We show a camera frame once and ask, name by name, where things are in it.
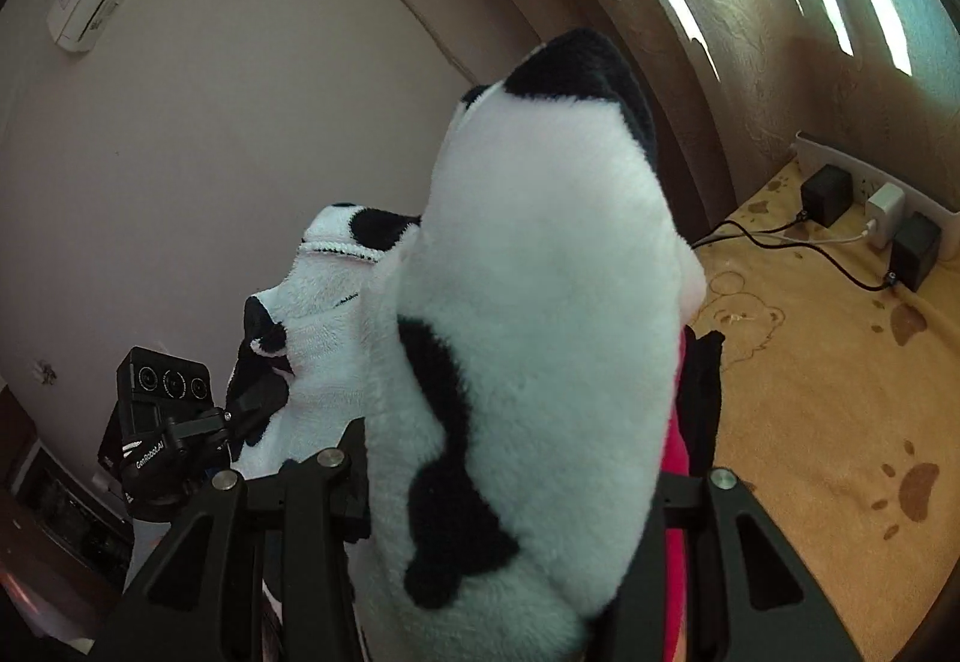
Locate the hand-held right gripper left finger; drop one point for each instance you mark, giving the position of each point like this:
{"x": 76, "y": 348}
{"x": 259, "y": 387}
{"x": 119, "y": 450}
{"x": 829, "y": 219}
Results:
{"x": 330, "y": 504}

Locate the black charger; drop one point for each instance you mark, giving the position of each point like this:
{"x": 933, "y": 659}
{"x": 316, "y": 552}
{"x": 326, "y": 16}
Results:
{"x": 825, "y": 193}
{"x": 916, "y": 250}

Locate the dark wooden cabinet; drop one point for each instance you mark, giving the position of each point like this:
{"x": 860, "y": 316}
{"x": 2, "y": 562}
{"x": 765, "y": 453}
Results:
{"x": 60, "y": 519}

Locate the cow print fleece garment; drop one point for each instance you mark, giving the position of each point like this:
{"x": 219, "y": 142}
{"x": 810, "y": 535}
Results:
{"x": 540, "y": 302}

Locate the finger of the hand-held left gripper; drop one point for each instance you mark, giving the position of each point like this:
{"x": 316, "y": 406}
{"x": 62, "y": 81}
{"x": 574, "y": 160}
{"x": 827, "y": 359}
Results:
{"x": 210, "y": 430}

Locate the white power strip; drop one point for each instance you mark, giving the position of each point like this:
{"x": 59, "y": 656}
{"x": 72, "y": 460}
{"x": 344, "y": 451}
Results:
{"x": 862, "y": 171}

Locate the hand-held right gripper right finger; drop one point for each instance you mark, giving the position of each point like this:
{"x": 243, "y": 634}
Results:
{"x": 716, "y": 519}

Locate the yellow paw print blanket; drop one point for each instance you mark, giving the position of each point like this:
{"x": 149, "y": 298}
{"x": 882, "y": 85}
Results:
{"x": 825, "y": 407}

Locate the pink garment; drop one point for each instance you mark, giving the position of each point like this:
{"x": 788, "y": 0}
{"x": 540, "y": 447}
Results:
{"x": 676, "y": 587}

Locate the white charger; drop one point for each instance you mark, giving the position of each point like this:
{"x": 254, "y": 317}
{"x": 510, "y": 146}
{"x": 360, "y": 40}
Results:
{"x": 886, "y": 212}

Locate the black cloth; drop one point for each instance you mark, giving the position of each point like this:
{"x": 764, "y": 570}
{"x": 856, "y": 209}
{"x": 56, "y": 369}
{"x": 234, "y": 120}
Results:
{"x": 705, "y": 392}

